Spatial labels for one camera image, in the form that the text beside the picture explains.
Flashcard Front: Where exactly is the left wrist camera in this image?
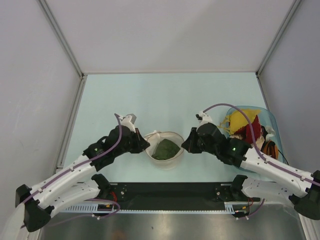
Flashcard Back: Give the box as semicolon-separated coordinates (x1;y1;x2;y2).
116;113;137;133

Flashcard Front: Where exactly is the yellow garment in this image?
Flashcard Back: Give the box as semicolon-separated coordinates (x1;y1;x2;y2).
218;109;261;135

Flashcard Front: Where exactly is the purple cable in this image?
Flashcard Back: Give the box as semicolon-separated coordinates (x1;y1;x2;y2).
19;113;125;229
202;103;320;221

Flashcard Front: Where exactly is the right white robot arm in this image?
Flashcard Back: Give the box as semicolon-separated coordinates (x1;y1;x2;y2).
181;122;320;220

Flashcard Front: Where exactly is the red lace garment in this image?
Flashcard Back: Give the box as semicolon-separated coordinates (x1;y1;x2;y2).
244;115;262;143

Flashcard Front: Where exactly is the beige garment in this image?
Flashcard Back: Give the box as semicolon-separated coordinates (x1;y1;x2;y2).
229;134;265;150

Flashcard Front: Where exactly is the translucent blue plastic basket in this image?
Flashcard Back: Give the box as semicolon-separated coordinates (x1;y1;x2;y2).
226;105;287;163

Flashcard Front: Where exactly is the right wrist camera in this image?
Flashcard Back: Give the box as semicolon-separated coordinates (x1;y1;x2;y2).
195;111;213;126

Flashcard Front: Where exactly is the orange black garment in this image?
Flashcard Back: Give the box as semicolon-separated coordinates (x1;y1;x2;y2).
261;140;279;160

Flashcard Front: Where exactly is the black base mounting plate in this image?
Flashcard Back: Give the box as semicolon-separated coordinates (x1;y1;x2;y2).
96;182;260;212

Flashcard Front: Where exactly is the white slotted cable duct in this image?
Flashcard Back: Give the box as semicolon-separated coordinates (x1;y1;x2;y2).
59;201;251;214

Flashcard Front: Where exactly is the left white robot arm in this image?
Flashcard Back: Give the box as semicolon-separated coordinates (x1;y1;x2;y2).
15;124;150;233

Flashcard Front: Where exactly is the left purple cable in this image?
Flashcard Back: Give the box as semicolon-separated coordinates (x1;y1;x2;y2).
19;113;125;229

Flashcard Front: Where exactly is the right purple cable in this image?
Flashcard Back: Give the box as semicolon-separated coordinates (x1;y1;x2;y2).
202;103;320;221

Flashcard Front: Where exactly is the round beige mesh laundry bag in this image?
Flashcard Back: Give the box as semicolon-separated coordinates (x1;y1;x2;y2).
144;131;184;170

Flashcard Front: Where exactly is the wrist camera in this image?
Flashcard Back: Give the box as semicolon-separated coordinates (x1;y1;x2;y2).
116;113;137;133
195;111;213;126

